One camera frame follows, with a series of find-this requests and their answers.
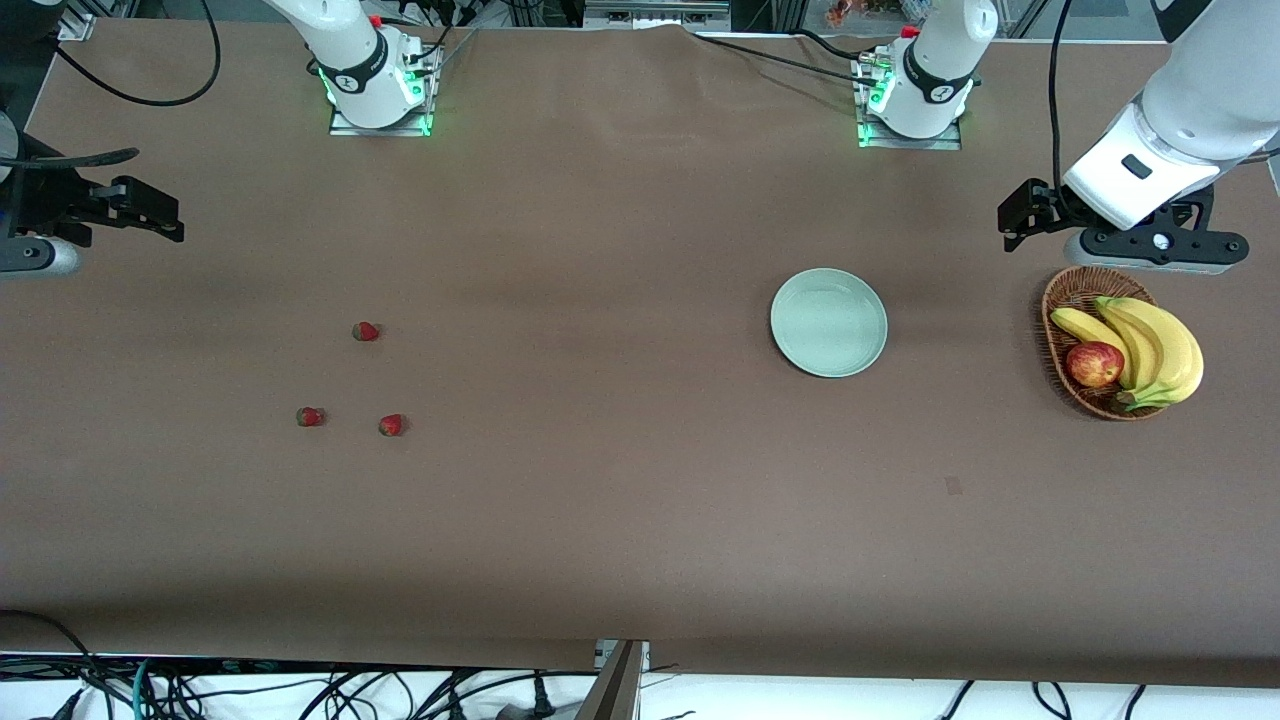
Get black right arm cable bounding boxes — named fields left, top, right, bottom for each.
left=0, top=0, right=223, bottom=169

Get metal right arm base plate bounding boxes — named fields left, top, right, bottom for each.
left=328, top=98, right=433, bottom=138

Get grey metal box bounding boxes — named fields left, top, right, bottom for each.
left=583, top=0, right=733, bottom=31

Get red apple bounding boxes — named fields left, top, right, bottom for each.
left=1065, top=341, right=1126, bottom=389

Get pale green round plate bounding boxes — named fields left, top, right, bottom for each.
left=770, top=267, right=889, bottom=379

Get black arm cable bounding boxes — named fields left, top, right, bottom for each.
left=0, top=0, right=223, bottom=169
left=1047, top=0, right=1077, bottom=201

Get orange background objects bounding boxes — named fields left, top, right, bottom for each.
left=826, top=0, right=906, bottom=28

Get brown table cover sheet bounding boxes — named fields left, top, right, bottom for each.
left=0, top=18, right=1280, bottom=691

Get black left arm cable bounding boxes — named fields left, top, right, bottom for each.
left=1047, top=0, right=1077, bottom=201

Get black base cable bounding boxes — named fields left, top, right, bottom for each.
left=690, top=33, right=886, bottom=86
left=793, top=28, right=883, bottom=65

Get thick black floor cable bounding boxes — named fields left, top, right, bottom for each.
left=0, top=608, right=116, bottom=720

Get small yellow banana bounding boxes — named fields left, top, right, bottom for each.
left=1050, top=306, right=1136, bottom=391

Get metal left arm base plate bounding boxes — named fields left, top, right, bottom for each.
left=855, top=55, right=963, bottom=151

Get metal profile post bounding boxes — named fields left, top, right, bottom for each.
left=575, top=640, right=651, bottom=720

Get brown wicker basket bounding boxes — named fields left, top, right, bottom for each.
left=1041, top=264, right=1176, bottom=422

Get large yellow banana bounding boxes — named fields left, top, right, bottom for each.
left=1105, top=297, right=1205, bottom=411

